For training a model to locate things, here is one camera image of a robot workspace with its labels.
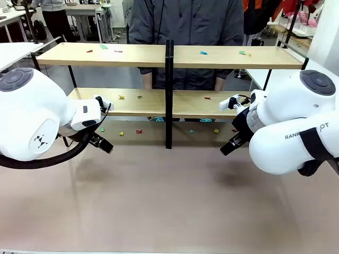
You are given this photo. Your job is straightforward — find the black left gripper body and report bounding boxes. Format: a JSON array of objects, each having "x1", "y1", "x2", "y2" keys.
[{"x1": 78, "y1": 123, "x2": 100, "y2": 144}]

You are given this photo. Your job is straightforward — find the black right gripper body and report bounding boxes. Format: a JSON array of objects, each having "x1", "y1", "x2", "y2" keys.
[{"x1": 231, "y1": 106, "x2": 255, "y2": 142}]

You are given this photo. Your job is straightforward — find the person right forearm gray sleeve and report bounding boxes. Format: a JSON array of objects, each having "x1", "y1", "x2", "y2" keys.
[{"x1": 137, "y1": 66, "x2": 155, "y2": 77}]

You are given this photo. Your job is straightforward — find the person right hand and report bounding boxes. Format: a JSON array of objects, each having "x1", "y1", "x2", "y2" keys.
[{"x1": 142, "y1": 74, "x2": 153, "y2": 90}]

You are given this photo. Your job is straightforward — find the white side table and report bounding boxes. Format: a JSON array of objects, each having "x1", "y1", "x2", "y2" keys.
[
  {"x1": 245, "y1": 59, "x2": 339, "y2": 91},
  {"x1": 0, "y1": 42, "x2": 44, "y2": 72}
]

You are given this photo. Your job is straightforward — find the hanging black garment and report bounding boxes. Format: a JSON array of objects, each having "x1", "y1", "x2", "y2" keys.
[{"x1": 243, "y1": 0, "x2": 274, "y2": 35}]

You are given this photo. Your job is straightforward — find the person in gray jacket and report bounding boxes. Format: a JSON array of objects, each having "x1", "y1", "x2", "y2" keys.
[{"x1": 128, "y1": 0, "x2": 244, "y2": 91}]

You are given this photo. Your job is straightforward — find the black stand pole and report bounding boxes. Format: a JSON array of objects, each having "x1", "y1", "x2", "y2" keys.
[
  {"x1": 23, "y1": 0, "x2": 44, "y2": 44},
  {"x1": 278, "y1": 0, "x2": 303, "y2": 50}
]

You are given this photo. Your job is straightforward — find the black backpack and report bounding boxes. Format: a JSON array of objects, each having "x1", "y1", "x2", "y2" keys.
[{"x1": 33, "y1": 20, "x2": 48, "y2": 41}]

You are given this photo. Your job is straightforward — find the background person black trousers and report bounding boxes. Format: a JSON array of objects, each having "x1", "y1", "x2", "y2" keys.
[{"x1": 39, "y1": 0, "x2": 78, "y2": 43}]

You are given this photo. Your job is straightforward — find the wooden top background desk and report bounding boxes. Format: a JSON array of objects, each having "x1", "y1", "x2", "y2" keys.
[{"x1": 65, "y1": 2, "x2": 115, "y2": 43}]

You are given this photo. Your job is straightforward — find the pink sign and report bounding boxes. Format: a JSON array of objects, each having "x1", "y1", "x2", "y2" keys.
[{"x1": 298, "y1": 10, "x2": 311, "y2": 26}]

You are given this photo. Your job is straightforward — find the hanging red garment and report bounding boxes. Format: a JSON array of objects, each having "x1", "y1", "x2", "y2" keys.
[{"x1": 272, "y1": 0, "x2": 301, "y2": 22}]

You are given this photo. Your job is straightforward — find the background person white shirt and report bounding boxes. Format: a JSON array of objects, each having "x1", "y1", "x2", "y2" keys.
[{"x1": 122, "y1": 0, "x2": 133, "y2": 29}]

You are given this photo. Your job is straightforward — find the white lab bench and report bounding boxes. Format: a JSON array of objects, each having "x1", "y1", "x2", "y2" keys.
[{"x1": 0, "y1": 5, "x2": 37, "y2": 43}]

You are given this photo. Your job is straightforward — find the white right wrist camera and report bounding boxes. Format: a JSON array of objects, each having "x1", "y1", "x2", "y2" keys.
[{"x1": 219, "y1": 94, "x2": 251, "y2": 111}]

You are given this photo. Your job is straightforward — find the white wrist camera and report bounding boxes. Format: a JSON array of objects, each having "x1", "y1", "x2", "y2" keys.
[
  {"x1": 92, "y1": 94, "x2": 115, "y2": 112},
  {"x1": 219, "y1": 94, "x2": 251, "y2": 111}
]

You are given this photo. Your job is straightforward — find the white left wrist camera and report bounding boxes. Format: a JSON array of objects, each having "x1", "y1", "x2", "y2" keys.
[{"x1": 92, "y1": 94, "x2": 115, "y2": 112}]

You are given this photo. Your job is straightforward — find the black sleeved arm cable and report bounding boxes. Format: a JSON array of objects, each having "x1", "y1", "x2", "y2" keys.
[{"x1": 0, "y1": 103, "x2": 112, "y2": 170}]

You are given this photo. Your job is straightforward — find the wooden shelf unit black frame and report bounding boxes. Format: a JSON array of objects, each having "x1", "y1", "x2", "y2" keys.
[
  {"x1": 31, "y1": 39, "x2": 171, "y2": 149},
  {"x1": 168, "y1": 39, "x2": 309, "y2": 149}
]

